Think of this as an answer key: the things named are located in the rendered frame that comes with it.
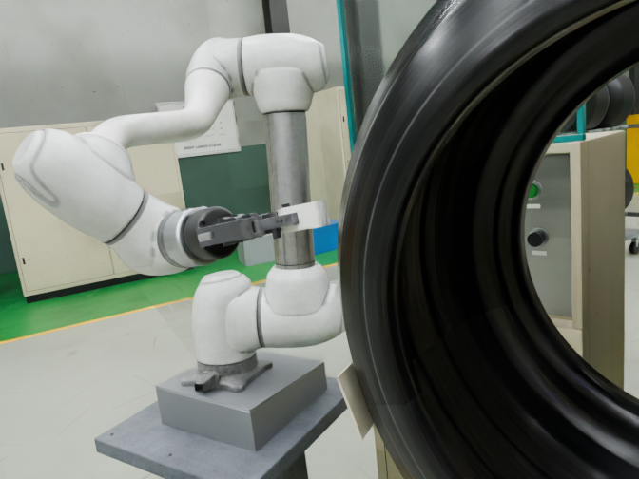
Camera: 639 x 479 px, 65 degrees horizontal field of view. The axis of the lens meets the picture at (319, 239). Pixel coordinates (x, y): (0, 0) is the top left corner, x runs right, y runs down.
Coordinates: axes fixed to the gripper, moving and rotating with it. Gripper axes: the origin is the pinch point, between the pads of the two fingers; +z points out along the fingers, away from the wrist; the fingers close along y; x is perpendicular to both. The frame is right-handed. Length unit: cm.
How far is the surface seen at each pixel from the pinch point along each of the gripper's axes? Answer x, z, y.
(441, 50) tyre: -9.4, 27.1, -12.1
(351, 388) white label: 15.8, 11.5, -10.6
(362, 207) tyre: -0.4, 18.2, -12.1
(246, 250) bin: 41, -417, 328
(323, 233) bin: 43, -369, 411
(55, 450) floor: 91, -228, 32
